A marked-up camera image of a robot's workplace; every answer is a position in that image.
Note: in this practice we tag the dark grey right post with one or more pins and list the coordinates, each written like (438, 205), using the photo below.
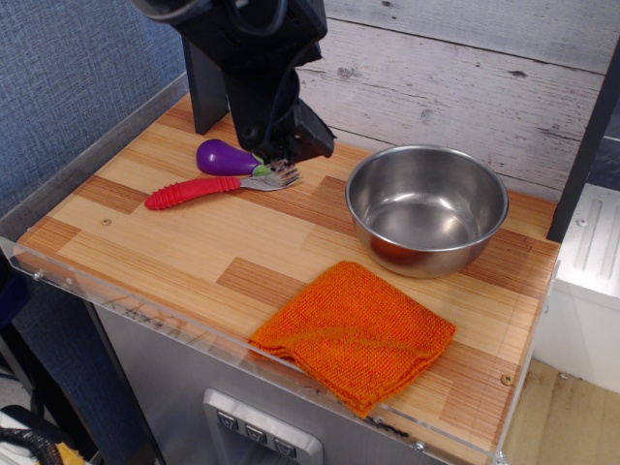
(587, 151)

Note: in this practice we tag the dark grey post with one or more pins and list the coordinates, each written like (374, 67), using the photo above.
(207, 89)
(587, 151)

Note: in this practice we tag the dark grey left post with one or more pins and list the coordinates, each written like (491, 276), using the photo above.
(207, 89)

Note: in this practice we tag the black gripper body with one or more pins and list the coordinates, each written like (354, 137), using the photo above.
(262, 87)

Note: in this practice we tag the stainless steel cabinet front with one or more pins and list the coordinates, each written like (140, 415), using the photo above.
(169, 376)

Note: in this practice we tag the purple toy eggplant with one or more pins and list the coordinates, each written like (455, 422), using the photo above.
(216, 157)

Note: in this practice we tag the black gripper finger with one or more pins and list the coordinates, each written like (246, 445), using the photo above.
(278, 154)
(311, 136)

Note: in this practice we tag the silver button control panel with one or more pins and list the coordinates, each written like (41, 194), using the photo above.
(242, 434)

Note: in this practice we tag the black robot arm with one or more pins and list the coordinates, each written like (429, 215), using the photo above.
(213, 25)

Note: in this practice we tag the stainless steel bowl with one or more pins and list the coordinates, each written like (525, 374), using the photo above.
(425, 211)

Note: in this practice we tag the clear acrylic front guard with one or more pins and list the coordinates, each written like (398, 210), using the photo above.
(446, 448)

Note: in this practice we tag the red handled metal fork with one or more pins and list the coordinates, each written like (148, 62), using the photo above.
(185, 191)

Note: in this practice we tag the white side counter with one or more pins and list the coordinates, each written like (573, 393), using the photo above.
(579, 328)

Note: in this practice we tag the orange knitted cloth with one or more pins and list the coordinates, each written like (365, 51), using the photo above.
(357, 335)

